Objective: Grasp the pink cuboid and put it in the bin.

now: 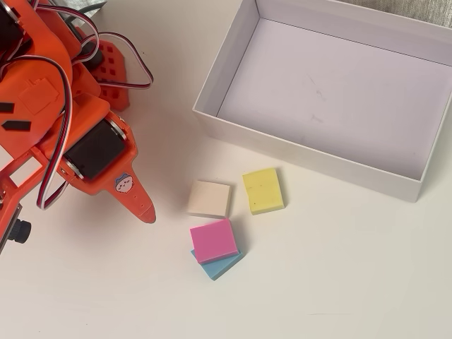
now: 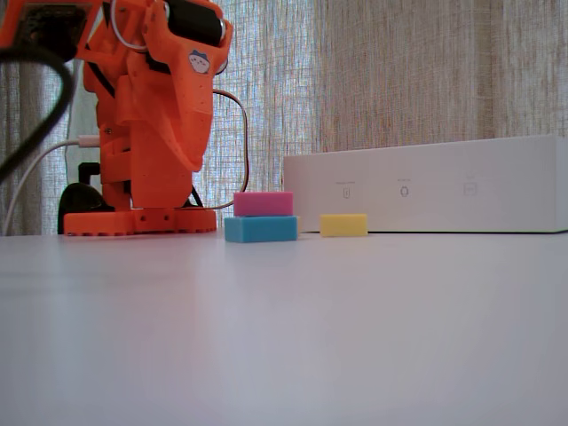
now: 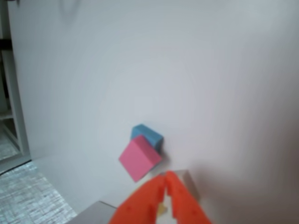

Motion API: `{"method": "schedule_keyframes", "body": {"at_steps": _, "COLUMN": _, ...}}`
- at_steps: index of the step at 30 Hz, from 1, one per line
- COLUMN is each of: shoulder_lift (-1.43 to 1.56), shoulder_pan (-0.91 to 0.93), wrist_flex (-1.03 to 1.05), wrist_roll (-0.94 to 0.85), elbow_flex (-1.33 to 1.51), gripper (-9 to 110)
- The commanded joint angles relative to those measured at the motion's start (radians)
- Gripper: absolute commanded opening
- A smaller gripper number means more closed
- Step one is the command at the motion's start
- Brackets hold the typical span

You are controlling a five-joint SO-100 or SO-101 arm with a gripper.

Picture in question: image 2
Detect black camera cable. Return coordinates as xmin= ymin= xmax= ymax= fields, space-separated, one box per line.
xmin=0 ymin=46 xmax=76 ymax=183

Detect white usb cable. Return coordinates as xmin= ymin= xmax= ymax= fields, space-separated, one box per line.
xmin=2 ymin=135 xmax=101 ymax=236

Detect blue foam cuboid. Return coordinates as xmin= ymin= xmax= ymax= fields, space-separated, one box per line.
xmin=224 ymin=216 xmax=298 ymax=244

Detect white red black servo wire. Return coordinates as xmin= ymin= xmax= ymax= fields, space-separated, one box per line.
xmin=211 ymin=88 xmax=249 ymax=210
xmin=109 ymin=0 xmax=150 ymax=50

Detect yellow foam cuboid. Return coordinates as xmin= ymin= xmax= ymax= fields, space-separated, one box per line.
xmin=319 ymin=213 xmax=369 ymax=238

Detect black table clamp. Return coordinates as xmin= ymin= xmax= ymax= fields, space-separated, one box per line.
xmin=57 ymin=162 xmax=117 ymax=235

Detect orange gripper black servo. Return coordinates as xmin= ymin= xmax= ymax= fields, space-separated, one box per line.
xmin=115 ymin=0 xmax=235 ymax=173

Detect wrist camera on orange bracket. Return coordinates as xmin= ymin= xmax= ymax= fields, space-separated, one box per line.
xmin=0 ymin=0 xmax=92 ymax=62

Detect pink foam cuboid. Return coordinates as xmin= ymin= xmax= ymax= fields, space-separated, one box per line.
xmin=233 ymin=191 xmax=295 ymax=218

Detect white cardboard bin box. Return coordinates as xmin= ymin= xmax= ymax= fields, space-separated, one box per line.
xmin=282 ymin=135 xmax=568 ymax=234

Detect orange robot base plate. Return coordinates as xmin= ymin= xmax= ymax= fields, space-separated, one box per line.
xmin=63 ymin=207 xmax=218 ymax=237

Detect beige woven curtain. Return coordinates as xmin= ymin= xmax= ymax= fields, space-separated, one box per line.
xmin=0 ymin=0 xmax=568 ymax=236

